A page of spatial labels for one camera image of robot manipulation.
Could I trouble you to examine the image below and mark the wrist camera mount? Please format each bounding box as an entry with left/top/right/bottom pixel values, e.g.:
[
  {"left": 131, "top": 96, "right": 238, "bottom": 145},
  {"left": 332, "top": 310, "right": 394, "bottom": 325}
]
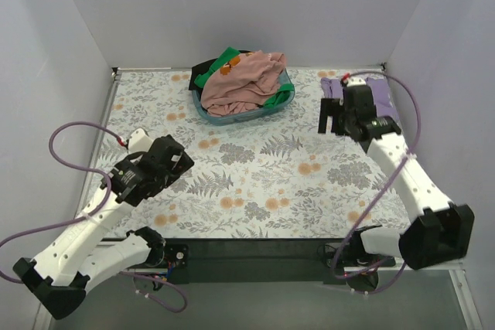
[
  {"left": 117, "top": 128, "right": 153, "bottom": 154},
  {"left": 340, "top": 73, "right": 367, "bottom": 87}
]

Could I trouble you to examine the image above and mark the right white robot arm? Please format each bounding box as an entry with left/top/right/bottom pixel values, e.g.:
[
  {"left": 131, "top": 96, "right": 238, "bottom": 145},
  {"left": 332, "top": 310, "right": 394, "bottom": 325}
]
[{"left": 318, "top": 84, "right": 475, "bottom": 270}]

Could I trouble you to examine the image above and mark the purple t shirt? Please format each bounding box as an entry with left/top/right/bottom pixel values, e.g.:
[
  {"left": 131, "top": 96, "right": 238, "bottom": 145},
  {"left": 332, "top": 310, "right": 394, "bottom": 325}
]
[{"left": 320, "top": 77, "right": 397, "bottom": 117}]

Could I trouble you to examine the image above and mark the black t shirt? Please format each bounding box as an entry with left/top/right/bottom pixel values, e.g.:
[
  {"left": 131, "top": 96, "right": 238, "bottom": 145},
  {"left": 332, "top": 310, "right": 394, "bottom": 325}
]
[{"left": 189, "top": 59, "right": 216, "bottom": 94}]

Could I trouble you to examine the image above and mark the pink t shirt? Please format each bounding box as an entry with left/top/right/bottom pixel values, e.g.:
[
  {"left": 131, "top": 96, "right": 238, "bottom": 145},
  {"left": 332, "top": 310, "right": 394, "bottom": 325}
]
[{"left": 200, "top": 50, "right": 295, "bottom": 117}]

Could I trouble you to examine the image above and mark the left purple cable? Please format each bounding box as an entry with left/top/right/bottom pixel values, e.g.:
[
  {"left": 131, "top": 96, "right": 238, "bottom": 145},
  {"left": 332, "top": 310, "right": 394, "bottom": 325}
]
[{"left": 0, "top": 121, "right": 189, "bottom": 314}]

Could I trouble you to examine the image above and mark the green t shirt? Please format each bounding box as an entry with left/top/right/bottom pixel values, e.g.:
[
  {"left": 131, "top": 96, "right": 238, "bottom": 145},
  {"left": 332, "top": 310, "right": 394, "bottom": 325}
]
[{"left": 196, "top": 47, "right": 241, "bottom": 87}]

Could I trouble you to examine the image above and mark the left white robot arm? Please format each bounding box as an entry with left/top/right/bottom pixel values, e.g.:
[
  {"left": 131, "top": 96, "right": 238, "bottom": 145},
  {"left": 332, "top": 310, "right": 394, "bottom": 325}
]
[{"left": 13, "top": 129, "right": 194, "bottom": 320}]

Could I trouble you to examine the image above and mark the teal plastic basket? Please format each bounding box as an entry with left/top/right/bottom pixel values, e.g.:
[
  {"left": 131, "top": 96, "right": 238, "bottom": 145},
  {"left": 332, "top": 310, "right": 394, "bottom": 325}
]
[{"left": 191, "top": 87, "right": 295, "bottom": 126}]

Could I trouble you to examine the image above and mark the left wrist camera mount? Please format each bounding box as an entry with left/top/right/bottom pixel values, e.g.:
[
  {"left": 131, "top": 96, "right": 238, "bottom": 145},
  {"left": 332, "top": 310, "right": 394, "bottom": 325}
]
[{"left": 117, "top": 128, "right": 153, "bottom": 154}]

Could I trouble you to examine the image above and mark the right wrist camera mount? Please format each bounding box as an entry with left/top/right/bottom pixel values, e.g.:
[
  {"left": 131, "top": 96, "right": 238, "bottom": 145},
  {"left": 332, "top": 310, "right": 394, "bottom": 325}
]
[{"left": 340, "top": 73, "right": 367, "bottom": 87}]

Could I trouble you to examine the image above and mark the aluminium frame rail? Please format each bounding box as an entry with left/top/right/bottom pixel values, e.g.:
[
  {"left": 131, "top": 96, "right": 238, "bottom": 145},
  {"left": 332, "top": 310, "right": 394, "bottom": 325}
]
[{"left": 48, "top": 239, "right": 465, "bottom": 273}]

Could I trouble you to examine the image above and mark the floral table mat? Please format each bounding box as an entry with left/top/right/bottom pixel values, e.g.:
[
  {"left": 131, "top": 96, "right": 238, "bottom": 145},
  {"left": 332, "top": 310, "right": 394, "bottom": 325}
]
[{"left": 105, "top": 68, "right": 409, "bottom": 239}]

